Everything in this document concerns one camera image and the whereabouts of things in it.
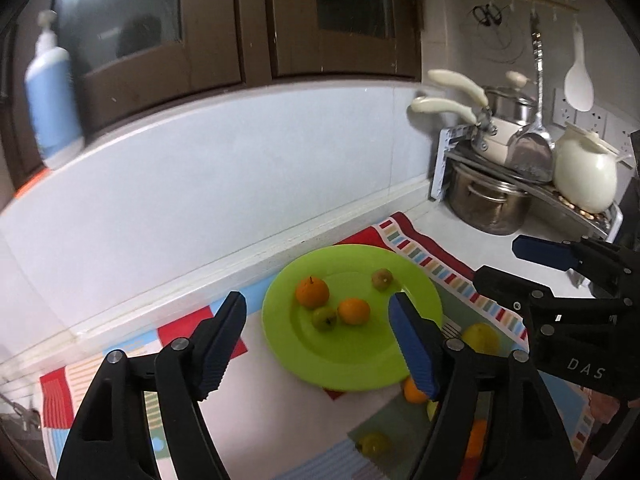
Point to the green plate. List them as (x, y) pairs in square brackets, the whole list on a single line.
[(346, 358)]

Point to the large green apple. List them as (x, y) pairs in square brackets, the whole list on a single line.
[(431, 408)]

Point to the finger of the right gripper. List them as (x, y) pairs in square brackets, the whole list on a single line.
[(537, 306), (604, 264)]

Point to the small brown kiwi fruit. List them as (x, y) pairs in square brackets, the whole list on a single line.
[(381, 279)]

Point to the orange tangerine with stem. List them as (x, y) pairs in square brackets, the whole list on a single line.
[(312, 292)]

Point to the blue white soap bottle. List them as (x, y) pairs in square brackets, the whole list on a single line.
[(50, 95)]

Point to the white ceramic pot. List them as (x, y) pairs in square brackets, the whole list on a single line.
[(585, 169)]

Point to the white rice paddle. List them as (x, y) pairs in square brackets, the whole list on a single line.
[(578, 87)]

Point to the steel sink faucet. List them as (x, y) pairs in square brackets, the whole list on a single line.
[(29, 417)]

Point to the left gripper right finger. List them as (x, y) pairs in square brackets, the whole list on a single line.
[(525, 437)]

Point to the steel stock pot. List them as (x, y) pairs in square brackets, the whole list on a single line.
[(486, 203)]

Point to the small green round fruit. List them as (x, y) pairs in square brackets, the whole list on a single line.
[(324, 318)]

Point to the white pot rack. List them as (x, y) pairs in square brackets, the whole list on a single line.
[(454, 145)]

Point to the steel skimmer ladle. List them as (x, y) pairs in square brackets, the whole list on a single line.
[(530, 150)]

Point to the black scissors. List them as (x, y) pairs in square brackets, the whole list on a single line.
[(488, 15)]

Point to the cream handled saucepan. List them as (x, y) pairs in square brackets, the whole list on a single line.
[(490, 136)]

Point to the cream handled lidded pot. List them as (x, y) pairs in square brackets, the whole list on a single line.
[(508, 102)]

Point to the yellow green pear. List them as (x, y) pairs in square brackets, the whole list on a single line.
[(482, 338)]

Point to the yellowish lemon fruit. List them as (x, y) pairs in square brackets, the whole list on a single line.
[(374, 445)]

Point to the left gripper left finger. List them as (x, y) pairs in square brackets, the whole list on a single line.
[(110, 436)]

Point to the brown window frame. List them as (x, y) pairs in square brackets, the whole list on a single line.
[(133, 57)]

